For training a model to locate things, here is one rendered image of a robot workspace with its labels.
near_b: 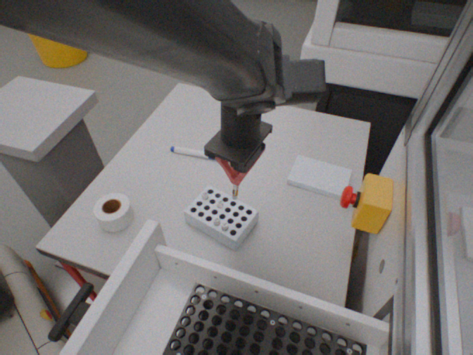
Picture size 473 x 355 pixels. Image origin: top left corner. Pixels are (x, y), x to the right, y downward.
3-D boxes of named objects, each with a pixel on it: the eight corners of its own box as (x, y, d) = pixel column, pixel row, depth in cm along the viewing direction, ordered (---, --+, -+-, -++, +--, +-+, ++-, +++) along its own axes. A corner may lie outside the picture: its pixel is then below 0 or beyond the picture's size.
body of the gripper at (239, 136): (272, 134, 51) (279, 93, 46) (241, 174, 45) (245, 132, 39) (236, 121, 53) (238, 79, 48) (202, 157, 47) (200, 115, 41)
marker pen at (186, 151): (170, 153, 80) (169, 148, 79) (172, 148, 81) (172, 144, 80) (224, 163, 78) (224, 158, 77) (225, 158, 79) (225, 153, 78)
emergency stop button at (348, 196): (336, 210, 57) (342, 196, 54) (340, 194, 59) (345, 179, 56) (354, 215, 56) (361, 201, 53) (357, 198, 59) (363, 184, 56)
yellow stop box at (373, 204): (346, 227, 57) (358, 201, 51) (351, 196, 61) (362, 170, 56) (377, 235, 55) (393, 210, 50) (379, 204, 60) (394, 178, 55)
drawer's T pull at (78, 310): (49, 340, 39) (44, 337, 38) (89, 284, 44) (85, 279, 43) (74, 351, 38) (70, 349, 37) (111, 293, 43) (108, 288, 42)
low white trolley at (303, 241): (129, 351, 120) (34, 246, 63) (198, 220, 159) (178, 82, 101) (281, 419, 107) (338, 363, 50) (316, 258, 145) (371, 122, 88)
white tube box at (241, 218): (185, 222, 67) (183, 210, 64) (210, 195, 71) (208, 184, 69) (235, 251, 62) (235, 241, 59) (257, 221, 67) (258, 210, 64)
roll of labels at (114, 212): (139, 206, 69) (134, 194, 66) (126, 234, 65) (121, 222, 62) (108, 202, 70) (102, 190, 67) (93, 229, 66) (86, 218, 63)
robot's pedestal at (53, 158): (55, 265, 143) (-63, 131, 86) (94, 213, 162) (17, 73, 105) (116, 285, 137) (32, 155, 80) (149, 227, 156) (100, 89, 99)
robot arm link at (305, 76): (238, 20, 32) (246, 110, 33) (348, 15, 34) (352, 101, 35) (222, 55, 44) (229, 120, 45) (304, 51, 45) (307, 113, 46)
